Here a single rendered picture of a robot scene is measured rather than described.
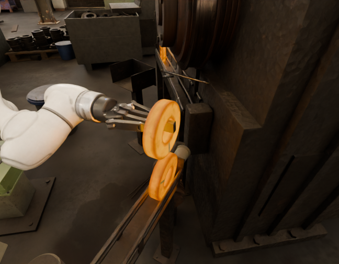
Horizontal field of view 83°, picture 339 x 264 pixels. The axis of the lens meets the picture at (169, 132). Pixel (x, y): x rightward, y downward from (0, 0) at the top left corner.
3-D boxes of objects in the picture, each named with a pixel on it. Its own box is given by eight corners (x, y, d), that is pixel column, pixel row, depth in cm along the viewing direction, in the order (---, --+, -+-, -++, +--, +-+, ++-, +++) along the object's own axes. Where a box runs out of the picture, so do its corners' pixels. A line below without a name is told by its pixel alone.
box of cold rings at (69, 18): (138, 51, 388) (134, 4, 338) (143, 66, 326) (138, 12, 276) (85, 55, 370) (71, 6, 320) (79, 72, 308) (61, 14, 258)
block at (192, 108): (203, 142, 97) (210, 100, 82) (208, 154, 91) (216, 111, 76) (182, 144, 96) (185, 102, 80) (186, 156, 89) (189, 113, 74)
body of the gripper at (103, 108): (113, 112, 62) (137, 118, 59) (95, 127, 57) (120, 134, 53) (108, 91, 58) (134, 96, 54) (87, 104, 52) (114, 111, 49)
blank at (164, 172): (170, 191, 71) (162, 188, 72) (181, 151, 69) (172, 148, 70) (153, 208, 56) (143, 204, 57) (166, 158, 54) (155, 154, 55)
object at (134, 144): (141, 131, 192) (132, 58, 146) (159, 144, 177) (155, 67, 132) (124, 141, 181) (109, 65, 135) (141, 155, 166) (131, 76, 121)
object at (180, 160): (182, 179, 73) (184, 158, 67) (181, 180, 73) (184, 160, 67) (165, 173, 76) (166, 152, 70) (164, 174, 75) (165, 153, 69)
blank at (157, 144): (181, 92, 51) (170, 90, 53) (152, 119, 40) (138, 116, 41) (180, 139, 60) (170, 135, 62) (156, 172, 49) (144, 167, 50)
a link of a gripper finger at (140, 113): (120, 117, 57) (122, 115, 58) (153, 125, 53) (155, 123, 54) (116, 106, 54) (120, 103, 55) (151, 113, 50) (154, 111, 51)
